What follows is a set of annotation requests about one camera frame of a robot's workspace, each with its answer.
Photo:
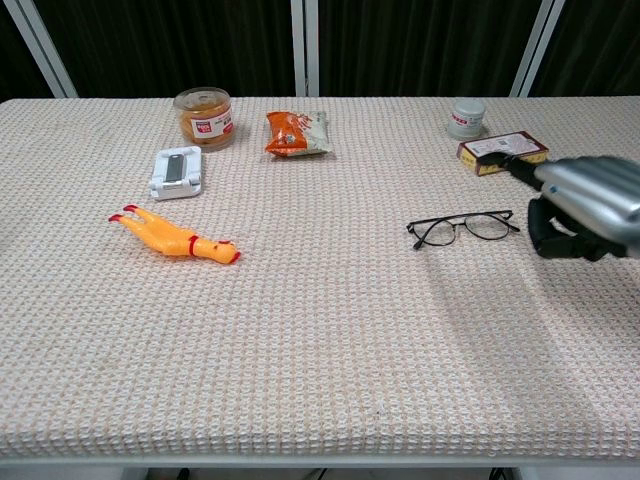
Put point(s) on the yellow rubber chicken toy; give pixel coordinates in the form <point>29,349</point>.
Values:
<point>175,239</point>

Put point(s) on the brown rectangular packet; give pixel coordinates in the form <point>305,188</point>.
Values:
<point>500,150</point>

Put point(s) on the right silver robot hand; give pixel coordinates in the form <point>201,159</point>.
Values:
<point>580,200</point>

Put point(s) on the beige woven tablecloth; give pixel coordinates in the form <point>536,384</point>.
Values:
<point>300,325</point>

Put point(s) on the orange and white snack bag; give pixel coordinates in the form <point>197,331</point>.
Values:
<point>299,134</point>

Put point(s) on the wire-frame eyeglasses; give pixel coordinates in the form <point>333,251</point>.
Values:
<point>462,229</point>

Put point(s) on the grey aluminium extrusion bar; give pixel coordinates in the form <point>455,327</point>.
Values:
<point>305,47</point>
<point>42,47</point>
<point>537,47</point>

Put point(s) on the clear jar of brown snacks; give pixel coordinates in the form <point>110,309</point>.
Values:
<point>205,120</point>

